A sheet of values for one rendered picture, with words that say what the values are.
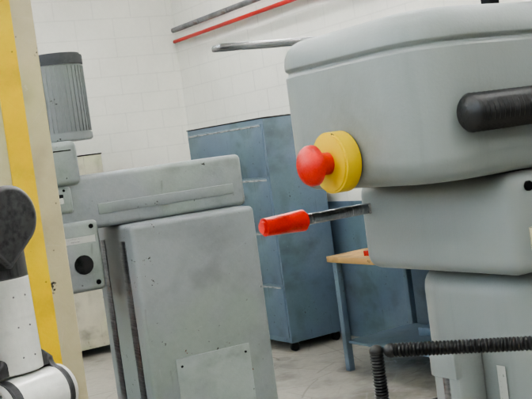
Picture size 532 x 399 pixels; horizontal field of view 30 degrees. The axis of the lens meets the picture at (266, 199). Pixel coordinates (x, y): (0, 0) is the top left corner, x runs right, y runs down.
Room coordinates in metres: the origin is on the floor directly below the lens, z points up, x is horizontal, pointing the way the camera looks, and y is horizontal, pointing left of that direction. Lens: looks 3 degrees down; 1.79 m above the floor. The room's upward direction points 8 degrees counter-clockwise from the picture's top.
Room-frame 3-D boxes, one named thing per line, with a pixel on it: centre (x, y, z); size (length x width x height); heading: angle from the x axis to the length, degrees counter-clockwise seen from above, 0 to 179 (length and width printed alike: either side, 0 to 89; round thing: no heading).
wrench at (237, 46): (1.11, -0.07, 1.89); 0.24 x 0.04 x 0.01; 120
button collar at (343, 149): (0.97, -0.07, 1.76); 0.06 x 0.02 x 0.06; 31
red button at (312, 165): (0.96, -0.05, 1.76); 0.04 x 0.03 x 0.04; 31
